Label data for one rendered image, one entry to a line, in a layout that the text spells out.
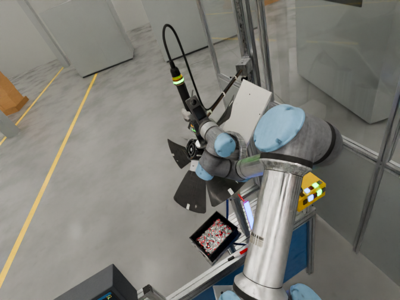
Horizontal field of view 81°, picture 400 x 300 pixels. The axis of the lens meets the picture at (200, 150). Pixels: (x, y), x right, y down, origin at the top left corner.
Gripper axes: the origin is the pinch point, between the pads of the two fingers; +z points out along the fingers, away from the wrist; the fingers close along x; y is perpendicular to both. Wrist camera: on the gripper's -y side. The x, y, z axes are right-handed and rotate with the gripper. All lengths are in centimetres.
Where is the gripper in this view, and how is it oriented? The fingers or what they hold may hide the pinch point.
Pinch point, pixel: (187, 106)
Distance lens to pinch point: 107.8
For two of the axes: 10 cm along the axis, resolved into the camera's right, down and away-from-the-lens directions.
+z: -4.2, -5.0, 7.5
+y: 2.9, 7.1, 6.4
